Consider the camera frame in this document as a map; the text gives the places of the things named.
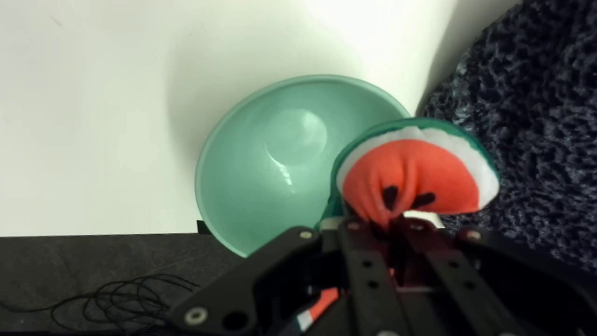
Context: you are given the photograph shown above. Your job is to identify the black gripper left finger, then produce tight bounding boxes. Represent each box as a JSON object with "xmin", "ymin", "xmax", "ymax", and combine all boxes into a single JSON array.
[{"xmin": 166, "ymin": 219, "xmax": 418, "ymax": 336}]

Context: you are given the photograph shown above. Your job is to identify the mint green bowl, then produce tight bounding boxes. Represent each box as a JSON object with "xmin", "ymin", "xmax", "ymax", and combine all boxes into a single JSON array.
[{"xmin": 194, "ymin": 74, "xmax": 414, "ymax": 260}]

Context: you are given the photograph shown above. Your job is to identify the thin black cable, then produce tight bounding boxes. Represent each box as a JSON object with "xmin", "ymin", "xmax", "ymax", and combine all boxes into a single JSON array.
[{"xmin": 0, "ymin": 273, "xmax": 201, "ymax": 333}]

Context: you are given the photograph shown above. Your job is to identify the plush watermelon slice toy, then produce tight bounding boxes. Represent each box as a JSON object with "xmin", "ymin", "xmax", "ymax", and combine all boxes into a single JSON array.
[{"xmin": 297, "ymin": 118, "xmax": 502, "ymax": 333}]

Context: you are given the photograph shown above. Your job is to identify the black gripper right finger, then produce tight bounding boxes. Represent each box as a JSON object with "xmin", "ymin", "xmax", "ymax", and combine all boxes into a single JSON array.
[{"xmin": 397, "ymin": 216, "xmax": 597, "ymax": 336}]

